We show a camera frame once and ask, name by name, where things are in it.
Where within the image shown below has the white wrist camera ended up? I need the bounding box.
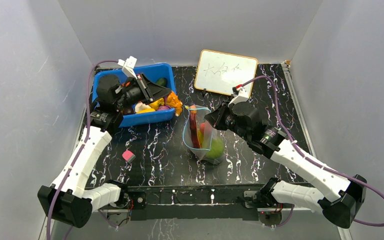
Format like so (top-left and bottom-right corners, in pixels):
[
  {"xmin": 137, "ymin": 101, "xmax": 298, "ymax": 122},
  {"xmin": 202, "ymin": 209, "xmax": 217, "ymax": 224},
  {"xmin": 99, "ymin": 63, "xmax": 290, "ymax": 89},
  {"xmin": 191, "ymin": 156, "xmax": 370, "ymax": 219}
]
[
  {"xmin": 228, "ymin": 84, "xmax": 250, "ymax": 108},
  {"xmin": 117, "ymin": 56, "xmax": 137, "ymax": 79}
]

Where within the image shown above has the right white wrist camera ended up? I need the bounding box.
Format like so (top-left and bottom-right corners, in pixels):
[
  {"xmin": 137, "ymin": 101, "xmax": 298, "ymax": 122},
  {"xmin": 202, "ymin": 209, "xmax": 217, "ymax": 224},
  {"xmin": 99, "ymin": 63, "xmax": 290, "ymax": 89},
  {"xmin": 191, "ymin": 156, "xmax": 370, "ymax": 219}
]
[{"xmin": 228, "ymin": 84, "xmax": 250, "ymax": 108}]

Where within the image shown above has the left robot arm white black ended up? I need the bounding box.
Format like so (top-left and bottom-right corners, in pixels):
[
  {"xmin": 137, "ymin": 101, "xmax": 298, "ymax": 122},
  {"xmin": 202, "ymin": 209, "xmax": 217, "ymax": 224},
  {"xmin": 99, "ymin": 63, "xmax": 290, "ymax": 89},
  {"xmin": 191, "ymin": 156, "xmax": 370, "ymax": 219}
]
[{"xmin": 37, "ymin": 73, "xmax": 172, "ymax": 228}]

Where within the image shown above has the dark purple plum toy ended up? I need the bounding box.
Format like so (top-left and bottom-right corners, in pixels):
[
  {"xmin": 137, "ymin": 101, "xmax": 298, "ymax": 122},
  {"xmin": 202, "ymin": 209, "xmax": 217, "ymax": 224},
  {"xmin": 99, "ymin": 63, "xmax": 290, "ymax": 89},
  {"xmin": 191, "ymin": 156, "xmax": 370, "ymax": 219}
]
[{"xmin": 122, "ymin": 106, "xmax": 136, "ymax": 116}]

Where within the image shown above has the orange pumpkin toy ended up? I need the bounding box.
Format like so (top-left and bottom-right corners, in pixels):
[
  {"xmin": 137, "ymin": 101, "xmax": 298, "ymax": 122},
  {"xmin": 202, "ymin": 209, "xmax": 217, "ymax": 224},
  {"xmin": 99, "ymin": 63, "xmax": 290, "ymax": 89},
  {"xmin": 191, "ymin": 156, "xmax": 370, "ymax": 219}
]
[{"xmin": 164, "ymin": 91, "xmax": 183, "ymax": 117}]

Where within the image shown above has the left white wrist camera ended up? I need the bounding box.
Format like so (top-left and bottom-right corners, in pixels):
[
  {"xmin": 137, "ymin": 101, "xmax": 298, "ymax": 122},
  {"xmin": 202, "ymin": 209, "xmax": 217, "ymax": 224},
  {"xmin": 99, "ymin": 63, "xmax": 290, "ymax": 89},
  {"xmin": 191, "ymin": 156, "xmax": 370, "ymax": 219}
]
[{"xmin": 117, "ymin": 56, "xmax": 137, "ymax": 79}]

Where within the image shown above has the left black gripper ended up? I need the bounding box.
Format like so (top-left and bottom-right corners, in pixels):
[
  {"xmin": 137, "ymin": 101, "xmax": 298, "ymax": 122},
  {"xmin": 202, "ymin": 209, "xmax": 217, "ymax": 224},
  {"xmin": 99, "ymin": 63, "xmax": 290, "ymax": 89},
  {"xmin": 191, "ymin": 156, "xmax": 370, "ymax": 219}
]
[{"xmin": 115, "ymin": 73, "xmax": 172, "ymax": 112}]

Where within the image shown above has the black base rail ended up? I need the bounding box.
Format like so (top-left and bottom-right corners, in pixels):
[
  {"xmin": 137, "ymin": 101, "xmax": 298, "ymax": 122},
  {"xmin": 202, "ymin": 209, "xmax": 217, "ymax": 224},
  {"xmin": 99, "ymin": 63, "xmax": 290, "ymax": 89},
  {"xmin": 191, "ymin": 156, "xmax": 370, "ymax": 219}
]
[{"xmin": 46, "ymin": 183, "xmax": 345, "ymax": 229}]

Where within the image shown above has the green round melon toy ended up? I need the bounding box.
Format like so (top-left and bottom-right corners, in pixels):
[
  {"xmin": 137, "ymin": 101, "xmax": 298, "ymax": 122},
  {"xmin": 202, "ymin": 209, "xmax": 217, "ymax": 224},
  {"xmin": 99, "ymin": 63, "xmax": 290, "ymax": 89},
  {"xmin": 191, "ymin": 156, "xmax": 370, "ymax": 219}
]
[{"xmin": 204, "ymin": 137, "xmax": 225, "ymax": 160}]

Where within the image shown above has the dark green avocado toy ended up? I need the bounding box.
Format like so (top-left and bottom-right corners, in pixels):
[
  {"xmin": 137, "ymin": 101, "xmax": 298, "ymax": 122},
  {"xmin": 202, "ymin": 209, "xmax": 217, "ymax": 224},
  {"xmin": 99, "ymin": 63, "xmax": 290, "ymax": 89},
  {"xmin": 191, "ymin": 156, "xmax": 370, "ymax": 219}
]
[{"xmin": 155, "ymin": 77, "xmax": 168, "ymax": 87}]

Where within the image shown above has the white garlic toy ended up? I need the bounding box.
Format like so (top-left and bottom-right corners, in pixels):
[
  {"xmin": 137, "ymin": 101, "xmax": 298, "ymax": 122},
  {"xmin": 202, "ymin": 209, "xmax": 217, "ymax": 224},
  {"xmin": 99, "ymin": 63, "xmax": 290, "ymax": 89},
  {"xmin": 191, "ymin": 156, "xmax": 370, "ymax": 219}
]
[{"xmin": 134, "ymin": 102, "xmax": 153, "ymax": 114}]

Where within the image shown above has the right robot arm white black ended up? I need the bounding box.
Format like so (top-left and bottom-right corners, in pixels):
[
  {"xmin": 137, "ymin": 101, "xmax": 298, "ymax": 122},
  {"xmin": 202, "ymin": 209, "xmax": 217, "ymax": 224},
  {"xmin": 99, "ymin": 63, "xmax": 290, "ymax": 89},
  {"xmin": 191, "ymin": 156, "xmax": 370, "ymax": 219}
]
[{"xmin": 204, "ymin": 101, "xmax": 366, "ymax": 229}]

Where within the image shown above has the clear zip top bag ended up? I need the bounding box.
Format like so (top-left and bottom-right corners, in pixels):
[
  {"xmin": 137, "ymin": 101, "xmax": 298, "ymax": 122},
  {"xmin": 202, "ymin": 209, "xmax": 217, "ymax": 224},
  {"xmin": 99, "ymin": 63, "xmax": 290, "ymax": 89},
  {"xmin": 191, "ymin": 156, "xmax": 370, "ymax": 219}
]
[{"xmin": 182, "ymin": 105, "xmax": 225, "ymax": 165}]

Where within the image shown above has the hot dog bun toy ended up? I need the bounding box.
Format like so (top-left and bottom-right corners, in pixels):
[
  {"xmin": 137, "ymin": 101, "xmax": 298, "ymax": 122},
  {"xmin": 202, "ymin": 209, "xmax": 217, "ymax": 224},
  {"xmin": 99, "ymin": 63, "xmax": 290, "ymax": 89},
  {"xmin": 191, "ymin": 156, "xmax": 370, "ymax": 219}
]
[{"xmin": 188, "ymin": 105, "xmax": 201, "ymax": 149}]

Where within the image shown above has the pink white cube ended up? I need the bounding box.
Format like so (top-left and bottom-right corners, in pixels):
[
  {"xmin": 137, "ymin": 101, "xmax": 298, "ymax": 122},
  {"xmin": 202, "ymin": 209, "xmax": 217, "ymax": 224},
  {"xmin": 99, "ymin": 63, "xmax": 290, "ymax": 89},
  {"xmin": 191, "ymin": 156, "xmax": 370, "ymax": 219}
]
[{"xmin": 122, "ymin": 150, "xmax": 136, "ymax": 164}]

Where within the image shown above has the white dry-erase board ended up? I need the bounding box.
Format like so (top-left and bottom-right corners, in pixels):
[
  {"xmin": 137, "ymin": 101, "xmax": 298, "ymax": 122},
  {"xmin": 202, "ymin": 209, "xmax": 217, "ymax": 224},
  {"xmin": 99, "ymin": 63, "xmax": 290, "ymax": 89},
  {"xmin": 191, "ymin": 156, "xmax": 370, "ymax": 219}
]
[{"xmin": 194, "ymin": 49, "xmax": 259, "ymax": 96}]

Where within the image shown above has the blue plastic bin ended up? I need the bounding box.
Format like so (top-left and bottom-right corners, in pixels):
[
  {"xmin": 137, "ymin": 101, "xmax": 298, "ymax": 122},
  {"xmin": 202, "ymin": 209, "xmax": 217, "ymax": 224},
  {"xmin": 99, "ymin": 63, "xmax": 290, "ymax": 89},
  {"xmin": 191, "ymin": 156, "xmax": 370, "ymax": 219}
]
[{"xmin": 92, "ymin": 63, "xmax": 176, "ymax": 128}]

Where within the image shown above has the purple eggplant toy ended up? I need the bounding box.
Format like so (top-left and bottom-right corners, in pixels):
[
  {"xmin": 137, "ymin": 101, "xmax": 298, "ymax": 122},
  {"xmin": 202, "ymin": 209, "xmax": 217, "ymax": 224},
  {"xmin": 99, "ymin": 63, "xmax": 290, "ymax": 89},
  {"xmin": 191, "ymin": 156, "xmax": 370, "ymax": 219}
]
[{"xmin": 157, "ymin": 105, "xmax": 171, "ymax": 111}]

